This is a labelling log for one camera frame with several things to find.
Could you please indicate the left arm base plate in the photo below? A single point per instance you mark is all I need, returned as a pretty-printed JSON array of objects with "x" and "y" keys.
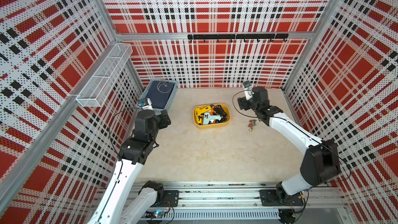
[{"x": 166, "y": 198}]

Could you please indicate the white wire mesh shelf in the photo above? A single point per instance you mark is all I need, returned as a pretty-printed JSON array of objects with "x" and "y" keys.
[{"x": 99, "y": 86}]

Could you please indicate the black wall hook rail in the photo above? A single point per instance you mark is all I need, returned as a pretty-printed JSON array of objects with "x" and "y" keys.
[{"x": 204, "y": 37}]

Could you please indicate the yellow storage box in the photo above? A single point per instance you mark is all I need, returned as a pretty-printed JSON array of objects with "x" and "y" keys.
[{"x": 215, "y": 125}]

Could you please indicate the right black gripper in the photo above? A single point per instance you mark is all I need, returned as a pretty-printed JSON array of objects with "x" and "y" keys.
[{"x": 242, "y": 101}]

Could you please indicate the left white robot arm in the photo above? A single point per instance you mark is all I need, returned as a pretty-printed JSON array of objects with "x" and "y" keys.
[{"x": 132, "y": 156}]

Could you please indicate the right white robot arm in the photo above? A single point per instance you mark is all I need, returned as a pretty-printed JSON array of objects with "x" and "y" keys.
[{"x": 320, "y": 159}]

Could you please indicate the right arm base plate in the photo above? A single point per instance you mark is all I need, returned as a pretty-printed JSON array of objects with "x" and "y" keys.
[{"x": 273, "y": 197}]

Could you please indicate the yellow hot glue gun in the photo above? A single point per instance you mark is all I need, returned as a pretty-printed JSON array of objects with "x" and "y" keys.
[{"x": 200, "y": 111}]

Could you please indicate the light blue hot glue gun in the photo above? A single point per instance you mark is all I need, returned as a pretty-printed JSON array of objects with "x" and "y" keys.
[{"x": 208, "y": 118}]

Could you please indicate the blue-grey plastic basket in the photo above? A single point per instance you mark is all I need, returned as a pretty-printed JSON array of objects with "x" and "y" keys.
[{"x": 158, "y": 95}]

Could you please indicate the green circuit board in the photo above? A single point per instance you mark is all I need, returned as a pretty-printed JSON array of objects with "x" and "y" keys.
[{"x": 158, "y": 214}]

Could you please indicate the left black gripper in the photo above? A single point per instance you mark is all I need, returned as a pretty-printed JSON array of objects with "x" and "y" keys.
[{"x": 164, "y": 120}]

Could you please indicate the orange hot glue gun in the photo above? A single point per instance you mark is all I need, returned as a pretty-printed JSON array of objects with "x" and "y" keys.
[{"x": 219, "y": 112}]

